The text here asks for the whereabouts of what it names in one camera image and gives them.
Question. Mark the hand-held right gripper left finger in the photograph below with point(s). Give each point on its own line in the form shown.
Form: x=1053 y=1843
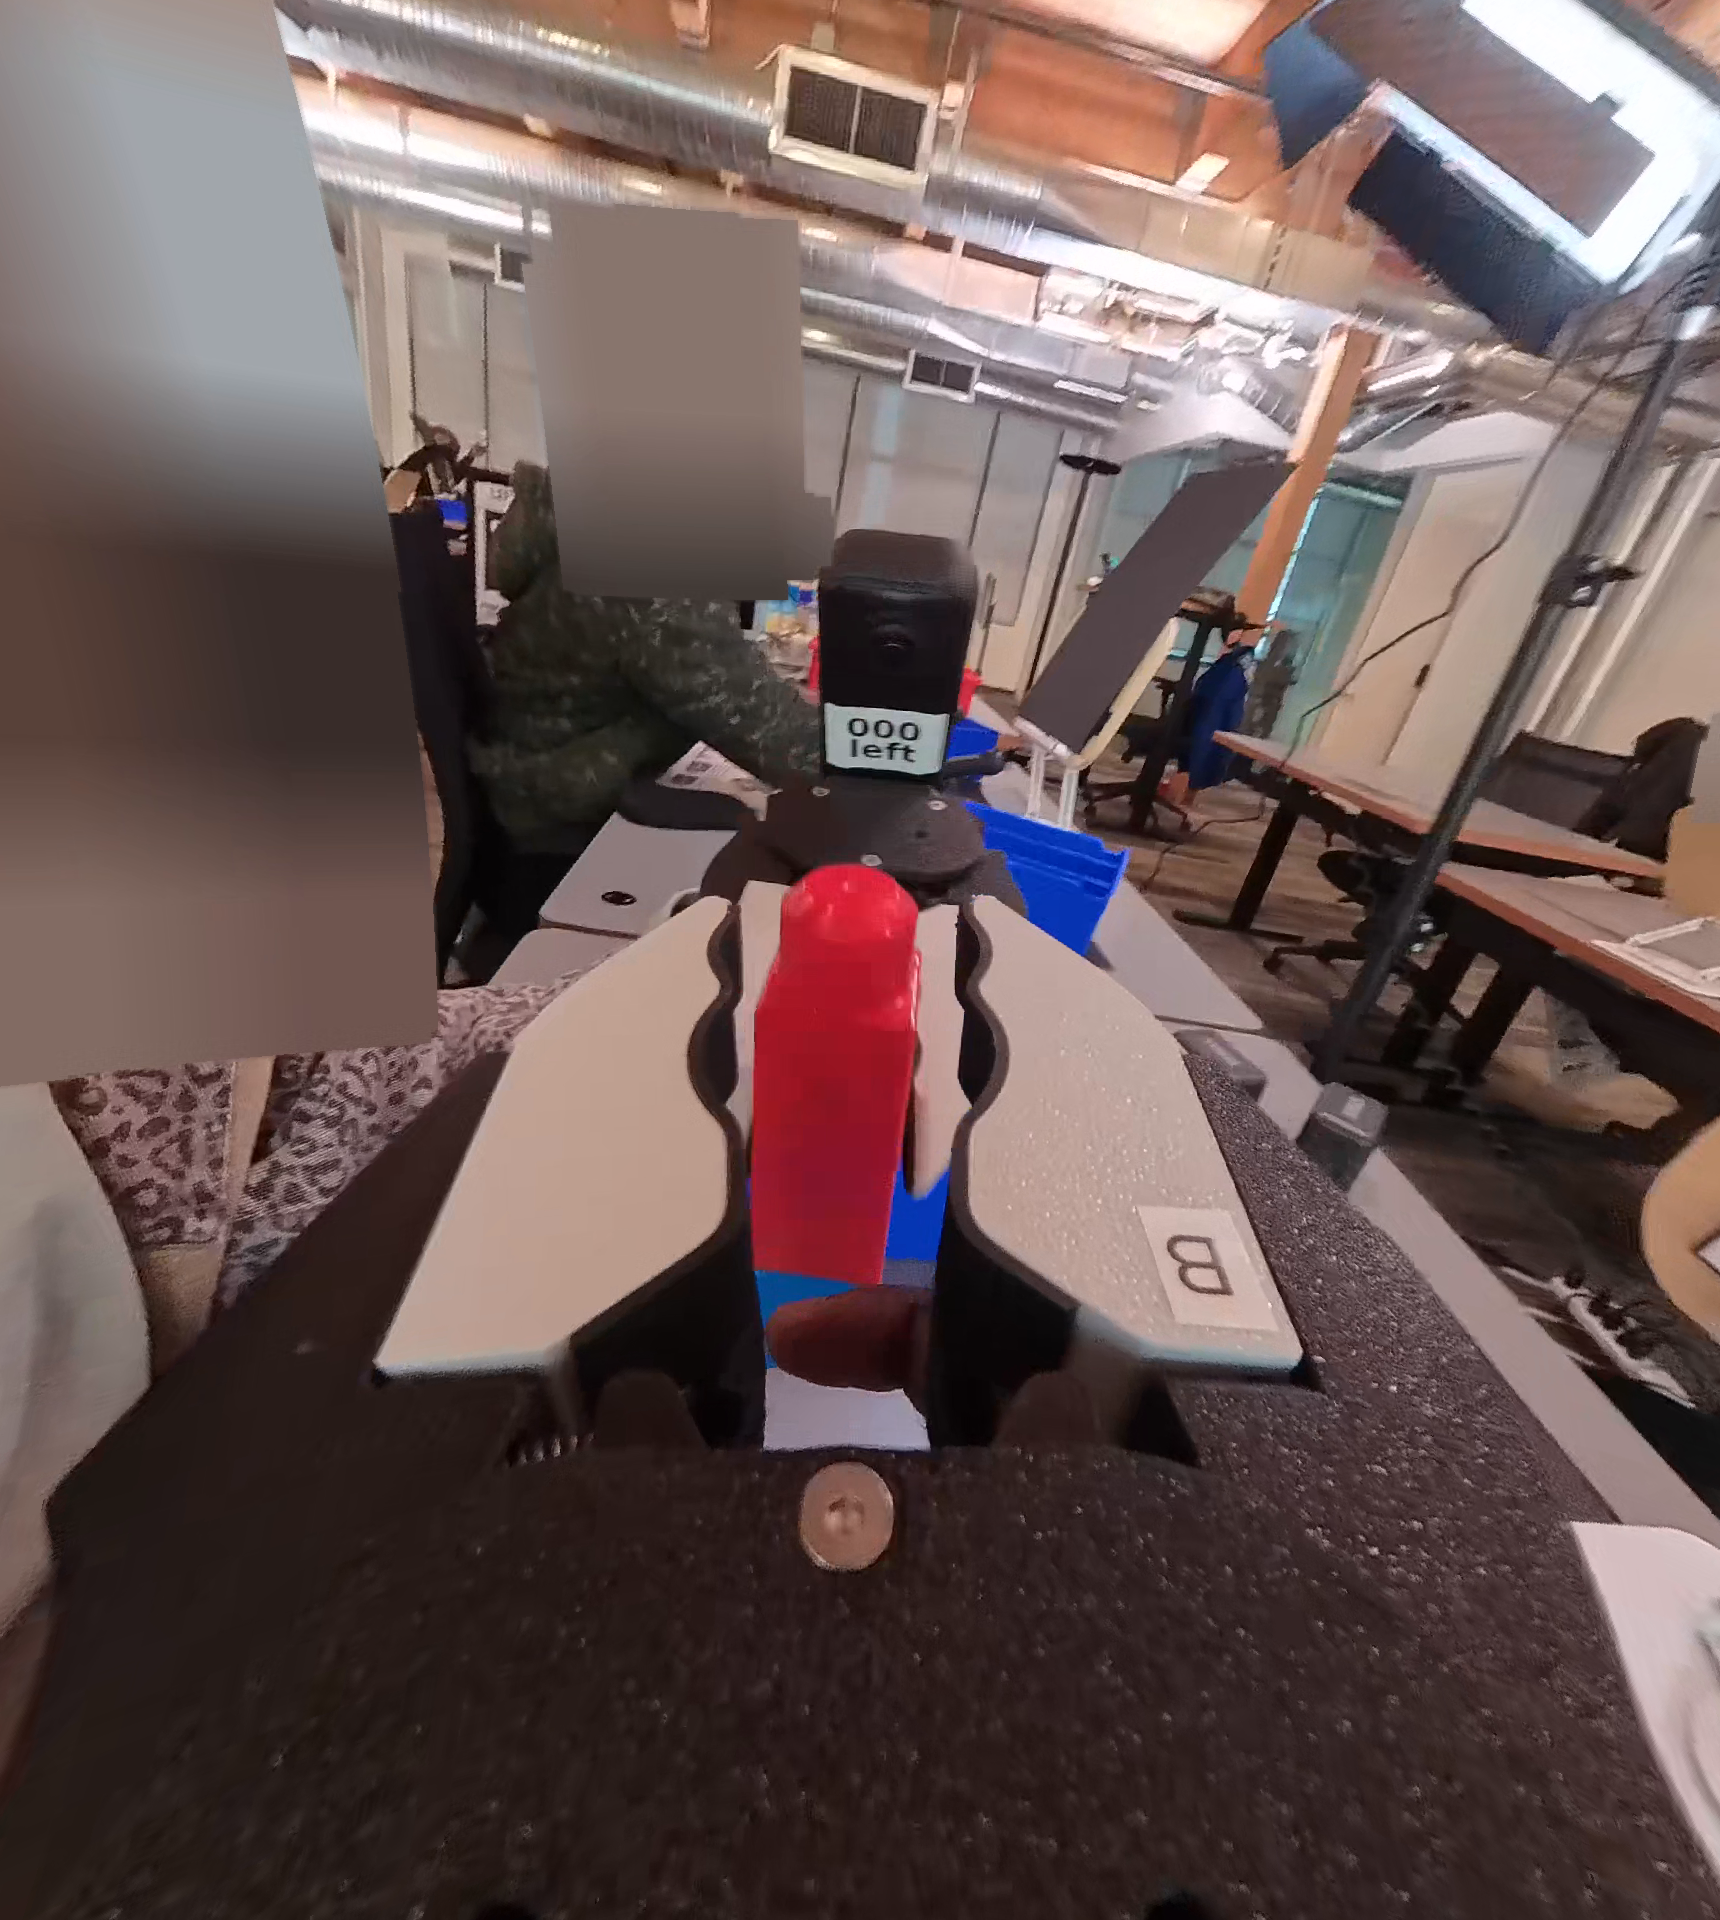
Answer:
x=561 y=1200

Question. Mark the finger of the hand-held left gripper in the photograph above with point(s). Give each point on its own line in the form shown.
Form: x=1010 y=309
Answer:
x=934 y=1050
x=763 y=922

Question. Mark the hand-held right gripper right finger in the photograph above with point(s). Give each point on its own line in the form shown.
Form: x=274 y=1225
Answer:
x=1131 y=1154

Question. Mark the red mega block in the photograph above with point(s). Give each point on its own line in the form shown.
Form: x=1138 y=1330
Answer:
x=838 y=1111

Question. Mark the blue mega block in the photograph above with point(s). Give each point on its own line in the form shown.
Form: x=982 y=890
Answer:
x=808 y=1312

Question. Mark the black charger box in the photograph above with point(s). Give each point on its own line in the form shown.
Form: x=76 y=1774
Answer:
x=1242 y=1058

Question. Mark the stack of nested blue bins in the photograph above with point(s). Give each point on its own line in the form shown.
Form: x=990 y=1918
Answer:
x=1049 y=879

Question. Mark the black power adapter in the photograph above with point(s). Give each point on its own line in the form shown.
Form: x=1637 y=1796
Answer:
x=1342 y=1133

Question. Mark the person's leopard print clothing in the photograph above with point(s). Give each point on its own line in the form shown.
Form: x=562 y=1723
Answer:
x=321 y=1141

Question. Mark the grey sheet document stand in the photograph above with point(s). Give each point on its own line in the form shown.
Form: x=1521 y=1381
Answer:
x=1161 y=600

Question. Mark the blue jacket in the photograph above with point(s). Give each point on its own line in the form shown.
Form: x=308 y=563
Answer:
x=1223 y=721

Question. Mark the wooden top office desk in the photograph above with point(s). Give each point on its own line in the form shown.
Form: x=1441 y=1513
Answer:
x=1400 y=788
x=1581 y=915

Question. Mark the white power strip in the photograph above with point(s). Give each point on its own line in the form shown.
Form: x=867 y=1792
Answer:
x=1624 y=1321

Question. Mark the person's cream garment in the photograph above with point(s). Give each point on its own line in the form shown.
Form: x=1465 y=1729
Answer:
x=4 y=1350

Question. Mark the clear acrylic holder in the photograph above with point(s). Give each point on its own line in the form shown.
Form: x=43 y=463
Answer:
x=1685 y=952

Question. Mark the black light stand pole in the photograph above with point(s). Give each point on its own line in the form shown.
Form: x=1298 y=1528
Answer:
x=1529 y=675

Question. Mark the white ventilation grille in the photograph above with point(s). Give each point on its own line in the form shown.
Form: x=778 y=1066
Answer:
x=852 y=108

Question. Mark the studio light panel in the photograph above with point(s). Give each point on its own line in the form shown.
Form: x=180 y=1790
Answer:
x=1491 y=165

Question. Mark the silver air duct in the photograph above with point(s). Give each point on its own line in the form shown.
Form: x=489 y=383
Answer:
x=574 y=90

